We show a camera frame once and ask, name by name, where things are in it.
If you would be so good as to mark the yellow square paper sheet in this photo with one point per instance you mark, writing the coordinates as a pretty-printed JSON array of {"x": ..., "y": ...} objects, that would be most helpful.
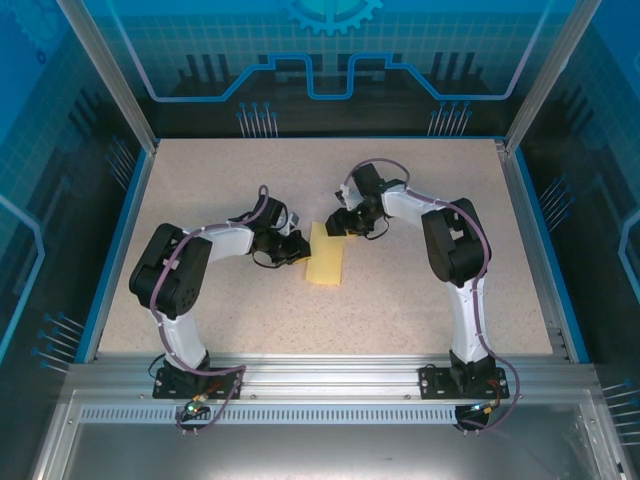
[{"x": 327, "y": 260}]

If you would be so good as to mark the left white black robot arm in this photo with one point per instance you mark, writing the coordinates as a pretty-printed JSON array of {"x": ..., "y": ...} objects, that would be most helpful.
[{"x": 170, "y": 275}]

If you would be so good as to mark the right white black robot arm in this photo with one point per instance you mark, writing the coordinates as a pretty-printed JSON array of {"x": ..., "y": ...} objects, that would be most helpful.
[{"x": 455, "y": 240}]

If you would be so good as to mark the grey metal sheet tray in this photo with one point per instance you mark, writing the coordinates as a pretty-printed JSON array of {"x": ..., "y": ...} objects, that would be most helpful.
[{"x": 325, "y": 450}]

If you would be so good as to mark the blue table edge strip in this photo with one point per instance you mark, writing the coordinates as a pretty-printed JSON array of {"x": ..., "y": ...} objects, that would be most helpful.
[
  {"x": 550, "y": 250},
  {"x": 119, "y": 252}
]

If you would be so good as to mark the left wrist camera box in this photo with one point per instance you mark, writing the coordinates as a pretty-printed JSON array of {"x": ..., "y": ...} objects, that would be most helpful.
[{"x": 294, "y": 222}]

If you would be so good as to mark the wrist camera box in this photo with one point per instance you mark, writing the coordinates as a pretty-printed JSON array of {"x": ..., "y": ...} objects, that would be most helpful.
[
  {"x": 294, "y": 222},
  {"x": 347, "y": 197}
]

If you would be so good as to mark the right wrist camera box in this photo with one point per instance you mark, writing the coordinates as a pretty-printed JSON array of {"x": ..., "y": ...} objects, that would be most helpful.
[{"x": 347, "y": 197}]

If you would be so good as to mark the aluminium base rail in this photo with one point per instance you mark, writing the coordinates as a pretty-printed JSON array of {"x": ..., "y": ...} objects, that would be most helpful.
[{"x": 325, "y": 380}]

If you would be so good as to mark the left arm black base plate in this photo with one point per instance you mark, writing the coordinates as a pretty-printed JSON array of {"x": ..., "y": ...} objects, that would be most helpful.
[{"x": 225, "y": 387}]

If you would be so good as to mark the aluminium side rail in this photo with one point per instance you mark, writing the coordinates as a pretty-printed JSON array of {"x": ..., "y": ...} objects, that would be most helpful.
[{"x": 524, "y": 200}]

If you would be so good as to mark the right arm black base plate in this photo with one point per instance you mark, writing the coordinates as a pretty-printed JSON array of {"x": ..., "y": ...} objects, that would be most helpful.
[{"x": 435, "y": 382}]

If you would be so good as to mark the aluminium frame post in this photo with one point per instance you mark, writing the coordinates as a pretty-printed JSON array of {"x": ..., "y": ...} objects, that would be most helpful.
[
  {"x": 110, "y": 75},
  {"x": 545, "y": 75}
]

